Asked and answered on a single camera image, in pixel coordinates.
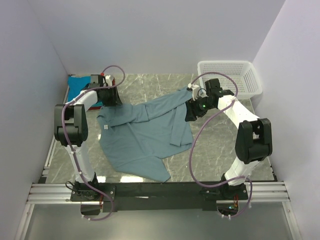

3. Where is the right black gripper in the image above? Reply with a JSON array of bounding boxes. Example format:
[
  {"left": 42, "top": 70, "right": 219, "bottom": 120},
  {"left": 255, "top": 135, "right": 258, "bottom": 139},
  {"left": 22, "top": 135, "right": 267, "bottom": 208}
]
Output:
[{"left": 185, "top": 95, "right": 215, "bottom": 123}]

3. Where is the grey-blue t-shirt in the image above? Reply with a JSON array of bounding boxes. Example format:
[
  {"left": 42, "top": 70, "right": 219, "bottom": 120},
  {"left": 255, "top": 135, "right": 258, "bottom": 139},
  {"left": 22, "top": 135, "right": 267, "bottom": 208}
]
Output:
[{"left": 97, "top": 87, "right": 194, "bottom": 182}]

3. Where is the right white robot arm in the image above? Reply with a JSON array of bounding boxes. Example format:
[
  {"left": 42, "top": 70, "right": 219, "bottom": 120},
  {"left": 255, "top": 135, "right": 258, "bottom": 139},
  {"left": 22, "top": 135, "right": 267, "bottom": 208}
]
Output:
[{"left": 185, "top": 78, "right": 273, "bottom": 200}]

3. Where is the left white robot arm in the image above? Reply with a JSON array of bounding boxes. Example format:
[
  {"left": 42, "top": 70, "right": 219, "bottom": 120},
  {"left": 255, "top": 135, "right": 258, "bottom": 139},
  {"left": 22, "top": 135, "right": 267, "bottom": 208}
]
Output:
[{"left": 54, "top": 73, "right": 122, "bottom": 201}]

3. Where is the folded dark red t-shirt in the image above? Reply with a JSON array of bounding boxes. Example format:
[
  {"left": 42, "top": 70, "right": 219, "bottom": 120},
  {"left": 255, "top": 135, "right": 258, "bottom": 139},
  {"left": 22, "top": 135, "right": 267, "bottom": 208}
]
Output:
[{"left": 89, "top": 74, "right": 103, "bottom": 110}]

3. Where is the folded blue t-shirt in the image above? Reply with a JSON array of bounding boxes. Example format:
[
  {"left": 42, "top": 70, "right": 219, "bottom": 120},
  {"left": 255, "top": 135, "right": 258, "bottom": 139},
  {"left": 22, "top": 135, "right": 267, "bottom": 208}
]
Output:
[{"left": 67, "top": 75, "right": 91, "bottom": 102}]

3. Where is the white plastic basket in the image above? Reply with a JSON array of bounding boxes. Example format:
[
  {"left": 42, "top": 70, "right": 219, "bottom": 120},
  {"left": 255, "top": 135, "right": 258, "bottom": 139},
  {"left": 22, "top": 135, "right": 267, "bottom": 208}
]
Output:
[{"left": 197, "top": 60, "right": 263, "bottom": 100}]

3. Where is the black base beam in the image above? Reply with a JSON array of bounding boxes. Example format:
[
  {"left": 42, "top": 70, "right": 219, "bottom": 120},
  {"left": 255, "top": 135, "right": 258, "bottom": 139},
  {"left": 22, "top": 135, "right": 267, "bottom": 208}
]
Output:
[{"left": 70, "top": 182, "right": 249, "bottom": 212}]

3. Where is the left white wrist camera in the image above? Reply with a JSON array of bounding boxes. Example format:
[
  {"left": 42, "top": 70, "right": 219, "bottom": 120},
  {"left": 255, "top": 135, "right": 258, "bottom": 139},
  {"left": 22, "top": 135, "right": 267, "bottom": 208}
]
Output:
[{"left": 100, "top": 73, "right": 115, "bottom": 87}]

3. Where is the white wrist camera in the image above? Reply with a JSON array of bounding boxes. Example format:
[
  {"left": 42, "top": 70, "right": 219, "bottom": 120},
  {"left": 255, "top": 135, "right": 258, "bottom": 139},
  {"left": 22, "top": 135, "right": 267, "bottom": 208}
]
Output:
[
  {"left": 100, "top": 73, "right": 115, "bottom": 87},
  {"left": 187, "top": 83, "right": 201, "bottom": 100}
]

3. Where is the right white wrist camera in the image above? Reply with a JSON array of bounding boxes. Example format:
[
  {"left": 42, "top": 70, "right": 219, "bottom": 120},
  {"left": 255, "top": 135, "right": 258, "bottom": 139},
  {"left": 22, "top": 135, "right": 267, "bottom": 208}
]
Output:
[{"left": 187, "top": 83, "right": 201, "bottom": 100}]

